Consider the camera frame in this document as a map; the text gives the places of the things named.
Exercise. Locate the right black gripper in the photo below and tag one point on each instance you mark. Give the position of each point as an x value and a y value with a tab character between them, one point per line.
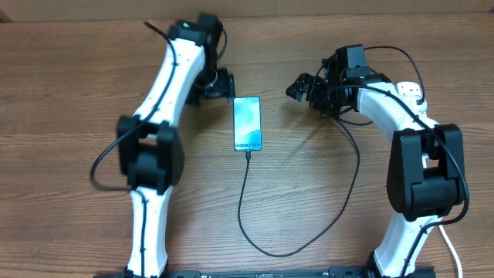
312	98

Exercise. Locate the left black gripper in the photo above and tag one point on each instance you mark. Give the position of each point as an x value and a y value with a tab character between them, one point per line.
227	89

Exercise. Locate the blue screen smartphone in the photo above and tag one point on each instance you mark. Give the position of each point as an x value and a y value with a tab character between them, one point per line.
247	124

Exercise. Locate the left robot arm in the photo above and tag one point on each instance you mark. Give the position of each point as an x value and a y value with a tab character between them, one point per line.
150	152

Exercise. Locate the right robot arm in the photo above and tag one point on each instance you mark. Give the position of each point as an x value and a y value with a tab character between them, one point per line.
425	184

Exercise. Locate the white power strip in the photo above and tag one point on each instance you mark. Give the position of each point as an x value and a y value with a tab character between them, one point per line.
410	92

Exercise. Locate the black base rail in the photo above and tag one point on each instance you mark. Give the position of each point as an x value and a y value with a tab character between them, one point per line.
262	274

